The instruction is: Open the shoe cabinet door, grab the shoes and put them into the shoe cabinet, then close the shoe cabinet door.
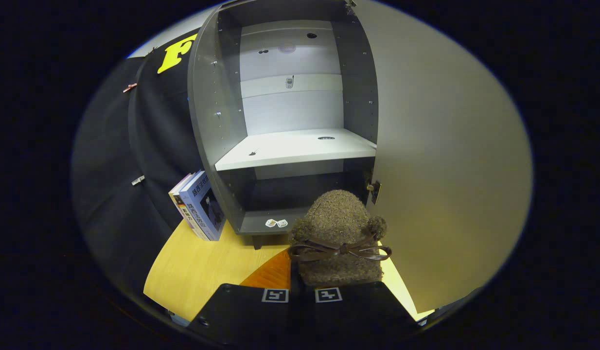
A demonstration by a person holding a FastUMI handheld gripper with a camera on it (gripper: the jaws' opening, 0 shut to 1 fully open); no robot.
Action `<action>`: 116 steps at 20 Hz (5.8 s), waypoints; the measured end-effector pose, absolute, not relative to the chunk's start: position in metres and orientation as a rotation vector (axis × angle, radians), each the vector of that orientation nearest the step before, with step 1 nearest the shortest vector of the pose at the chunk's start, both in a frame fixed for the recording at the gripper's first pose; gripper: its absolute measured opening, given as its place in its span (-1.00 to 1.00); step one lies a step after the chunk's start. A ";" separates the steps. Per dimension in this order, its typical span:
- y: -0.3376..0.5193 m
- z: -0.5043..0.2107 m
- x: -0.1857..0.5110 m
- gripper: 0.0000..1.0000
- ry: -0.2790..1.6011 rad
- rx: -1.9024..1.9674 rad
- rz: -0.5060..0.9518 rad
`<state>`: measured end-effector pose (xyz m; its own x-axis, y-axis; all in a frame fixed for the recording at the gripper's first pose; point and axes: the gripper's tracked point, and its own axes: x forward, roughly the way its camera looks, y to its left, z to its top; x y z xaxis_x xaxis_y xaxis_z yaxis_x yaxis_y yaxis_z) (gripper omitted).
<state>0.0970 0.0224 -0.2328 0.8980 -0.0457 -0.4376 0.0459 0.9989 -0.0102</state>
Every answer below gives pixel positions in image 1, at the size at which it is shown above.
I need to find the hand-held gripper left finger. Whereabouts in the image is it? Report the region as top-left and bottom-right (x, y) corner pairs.
(187, 249), (292, 341)

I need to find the brown fuzzy shoe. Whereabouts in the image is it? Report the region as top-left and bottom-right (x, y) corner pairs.
(287, 190), (393, 287)

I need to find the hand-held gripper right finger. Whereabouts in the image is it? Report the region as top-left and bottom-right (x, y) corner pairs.
(300, 281), (421, 338)

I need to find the grey shoe cabinet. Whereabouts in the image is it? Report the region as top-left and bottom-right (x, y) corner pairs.
(187, 0), (380, 250)

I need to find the white book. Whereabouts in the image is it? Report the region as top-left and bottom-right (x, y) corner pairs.
(168, 171), (203, 241)

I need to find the black backdrop cloth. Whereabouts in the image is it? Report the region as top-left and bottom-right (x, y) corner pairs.
(71, 28), (206, 297)

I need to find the blue book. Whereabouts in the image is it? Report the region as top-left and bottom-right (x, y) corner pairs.
(178, 171), (228, 242)

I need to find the beige shoe cabinet door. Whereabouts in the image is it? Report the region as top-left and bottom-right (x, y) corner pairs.
(353, 0), (534, 314)

